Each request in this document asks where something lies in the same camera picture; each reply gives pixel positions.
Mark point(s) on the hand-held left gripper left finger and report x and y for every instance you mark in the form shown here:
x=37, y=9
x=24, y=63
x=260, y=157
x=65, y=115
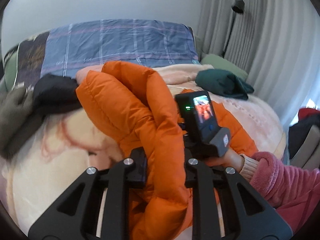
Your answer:
x=140, y=166

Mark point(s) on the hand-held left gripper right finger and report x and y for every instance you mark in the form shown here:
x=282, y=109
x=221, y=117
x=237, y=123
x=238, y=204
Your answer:
x=197, y=180

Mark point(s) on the orange puffer jacket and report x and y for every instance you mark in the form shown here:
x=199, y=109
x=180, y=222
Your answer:
x=130, y=105

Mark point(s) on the person's right forearm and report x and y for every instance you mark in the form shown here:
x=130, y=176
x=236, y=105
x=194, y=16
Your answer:
x=282, y=182

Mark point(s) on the dark clothes pile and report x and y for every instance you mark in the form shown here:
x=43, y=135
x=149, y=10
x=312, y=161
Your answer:
x=300, y=136

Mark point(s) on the person's right hand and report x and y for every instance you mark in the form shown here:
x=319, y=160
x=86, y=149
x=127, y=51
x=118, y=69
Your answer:
x=232, y=161

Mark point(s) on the dark green folded garment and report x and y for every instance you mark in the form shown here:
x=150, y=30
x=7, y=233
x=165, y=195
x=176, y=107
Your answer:
x=222, y=83

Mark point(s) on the green pillow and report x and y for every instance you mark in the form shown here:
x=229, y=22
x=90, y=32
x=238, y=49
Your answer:
x=220, y=61

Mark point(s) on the pink fleece blanket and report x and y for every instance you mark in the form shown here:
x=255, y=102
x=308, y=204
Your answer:
x=62, y=142

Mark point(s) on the red garment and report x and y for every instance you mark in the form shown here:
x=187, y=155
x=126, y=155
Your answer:
x=310, y=113

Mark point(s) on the black garment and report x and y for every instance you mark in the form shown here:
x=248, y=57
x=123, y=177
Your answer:
x=55, y=92

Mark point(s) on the grey pleated curtain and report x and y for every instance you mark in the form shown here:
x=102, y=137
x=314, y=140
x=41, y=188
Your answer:
x=275, y=42

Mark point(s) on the blue plaid bed sheet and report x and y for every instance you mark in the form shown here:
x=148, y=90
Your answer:
x=112, y=45

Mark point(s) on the grey-brown fleece garment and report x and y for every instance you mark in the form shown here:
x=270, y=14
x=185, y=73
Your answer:
x=17, y=120

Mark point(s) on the black floor lamp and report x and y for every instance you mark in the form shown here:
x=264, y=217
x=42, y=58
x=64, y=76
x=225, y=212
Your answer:
x=238, y=6

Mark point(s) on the dark patterned quilt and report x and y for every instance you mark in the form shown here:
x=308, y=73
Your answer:
x=30, y=55

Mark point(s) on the green quilted cushion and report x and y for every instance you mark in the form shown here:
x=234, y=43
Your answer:
x=10, y=67

